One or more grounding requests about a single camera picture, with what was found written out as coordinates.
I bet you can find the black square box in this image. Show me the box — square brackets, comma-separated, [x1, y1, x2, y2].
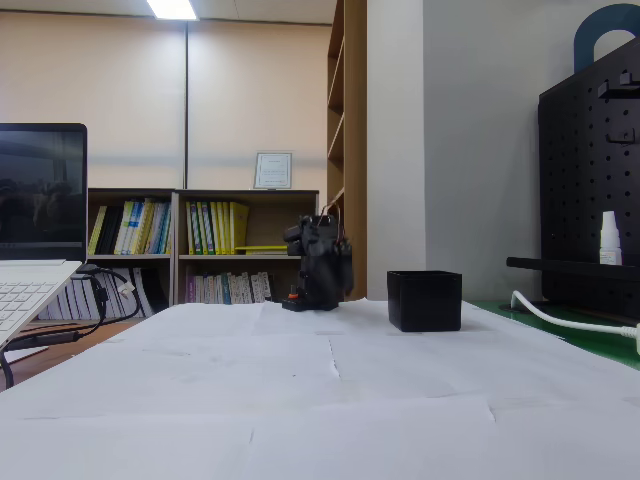
[386, 269, 463, 333]

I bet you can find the flat lying yellow folder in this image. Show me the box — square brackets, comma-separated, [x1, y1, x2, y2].
[233, 244, 299, 255]

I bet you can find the black orange table clamp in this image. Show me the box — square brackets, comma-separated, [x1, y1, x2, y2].
[280, 283, 307, 313]

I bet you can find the thick yellow binder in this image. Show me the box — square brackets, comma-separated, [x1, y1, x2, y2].
[229, 201, 250, 256]

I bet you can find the low bookshelf with yellow binders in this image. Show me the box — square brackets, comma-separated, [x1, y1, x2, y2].
[172, 188, 321, 306]

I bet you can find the framed white certificate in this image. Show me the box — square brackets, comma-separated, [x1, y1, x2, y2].
[253, 151, 294, 191]

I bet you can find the tall wooden bookshelf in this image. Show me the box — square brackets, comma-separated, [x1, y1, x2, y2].
[326, 0, 369, 303]

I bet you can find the white paper table cover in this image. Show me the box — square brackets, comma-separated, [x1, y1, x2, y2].
[0, 297, 640, 480]

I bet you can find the low bookshelf with mixed books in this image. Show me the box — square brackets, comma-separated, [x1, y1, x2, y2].
[37, 187, 177, 322]

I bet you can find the black pegboard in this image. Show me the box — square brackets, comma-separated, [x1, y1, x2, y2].
[505, 37, 640, 321]

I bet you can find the green desk mat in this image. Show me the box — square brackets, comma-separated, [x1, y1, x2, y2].
[468, 298, 640, 371]

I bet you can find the white plastic bottle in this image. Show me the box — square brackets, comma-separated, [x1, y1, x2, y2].
[598, 210, 624, 266]

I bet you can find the ceiling light panel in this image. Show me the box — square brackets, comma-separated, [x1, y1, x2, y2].
[145, 0, 200, 22]

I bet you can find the white laptop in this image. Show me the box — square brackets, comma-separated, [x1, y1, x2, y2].
[0, 123, 89, 347]

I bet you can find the black laptop stand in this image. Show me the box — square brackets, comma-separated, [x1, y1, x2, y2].
[0, 319, 104, 391]

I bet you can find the dark blue arch shape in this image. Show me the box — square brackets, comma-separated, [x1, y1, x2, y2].
[573, 3, 640, 74]

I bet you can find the red black arm wire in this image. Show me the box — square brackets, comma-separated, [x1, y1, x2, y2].
[319, 202, 347, 244]

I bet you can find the black laptop cable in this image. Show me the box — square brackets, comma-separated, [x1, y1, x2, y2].
[74, 264, 144, 326]

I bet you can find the white power cable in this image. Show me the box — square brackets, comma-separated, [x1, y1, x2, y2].
[509, 290, 640, 356]

